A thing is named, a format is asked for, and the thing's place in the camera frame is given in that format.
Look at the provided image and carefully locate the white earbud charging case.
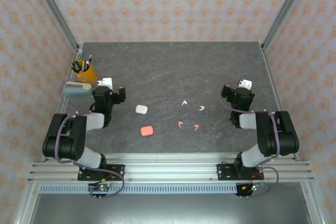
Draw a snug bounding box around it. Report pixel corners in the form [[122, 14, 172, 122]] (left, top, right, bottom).
[[135, 104, 149, 115]]

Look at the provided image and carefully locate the pink earbud charging case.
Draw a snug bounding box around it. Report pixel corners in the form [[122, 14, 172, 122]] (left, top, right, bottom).
[[140, 125, 154, 137]]

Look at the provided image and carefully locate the blue and beige stapler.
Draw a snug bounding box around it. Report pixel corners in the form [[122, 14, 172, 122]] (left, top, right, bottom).
[[64, 81, 95, 96]]

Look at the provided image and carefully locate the yellow pen cup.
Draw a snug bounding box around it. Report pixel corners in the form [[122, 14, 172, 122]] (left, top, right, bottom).
[[72, 62, 98, 86]]

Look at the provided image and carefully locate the grey metal panel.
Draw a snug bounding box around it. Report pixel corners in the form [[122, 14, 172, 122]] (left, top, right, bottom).
[[28, 194, 314, 224]]

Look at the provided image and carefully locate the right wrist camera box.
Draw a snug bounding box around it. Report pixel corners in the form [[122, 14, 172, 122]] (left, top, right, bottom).
[[237, 79, 253, 90]]

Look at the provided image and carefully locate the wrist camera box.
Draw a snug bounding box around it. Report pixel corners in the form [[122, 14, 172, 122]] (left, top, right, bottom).
[[237, 79, 253, 90], [97, 77, 114, 90]]

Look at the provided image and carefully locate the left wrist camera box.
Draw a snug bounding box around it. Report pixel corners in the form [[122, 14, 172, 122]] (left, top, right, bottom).
[[97, 77, 114, 90]]

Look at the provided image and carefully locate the aluminium table side rail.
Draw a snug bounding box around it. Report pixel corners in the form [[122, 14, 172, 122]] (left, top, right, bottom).
[[41, 47, 84, 163], [259, 42, 301, 162]]

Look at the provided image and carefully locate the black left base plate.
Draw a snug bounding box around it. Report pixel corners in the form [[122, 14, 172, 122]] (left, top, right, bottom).
[[77, 164, 126, 182]]

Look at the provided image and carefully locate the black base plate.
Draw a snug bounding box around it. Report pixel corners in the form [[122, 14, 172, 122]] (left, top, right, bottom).
[[216, 163, 265, 182], [77, 164, 126, 182]]

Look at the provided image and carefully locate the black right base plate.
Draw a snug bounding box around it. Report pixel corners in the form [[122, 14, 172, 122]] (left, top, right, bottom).
[[216, 163, 265, 182]]

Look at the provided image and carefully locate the wide aluminium mounting rail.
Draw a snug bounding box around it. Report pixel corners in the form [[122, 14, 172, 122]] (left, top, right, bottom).
[[27, 153, 316, 184]]

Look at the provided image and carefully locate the grey slotted cable duct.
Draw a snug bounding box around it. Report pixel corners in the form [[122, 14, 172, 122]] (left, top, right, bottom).
[[38, 184, 238, 195]]

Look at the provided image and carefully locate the aluminium frame post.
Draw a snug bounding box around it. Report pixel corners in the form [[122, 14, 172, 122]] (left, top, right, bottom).
[[27, 0, 81, 50], [261, 0, 313, 51]]

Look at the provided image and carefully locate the aluminium lower frame bar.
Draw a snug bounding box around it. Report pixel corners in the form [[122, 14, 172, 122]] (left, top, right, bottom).
[[300, 182, 325, 224], [14, 182, 40, 224]]

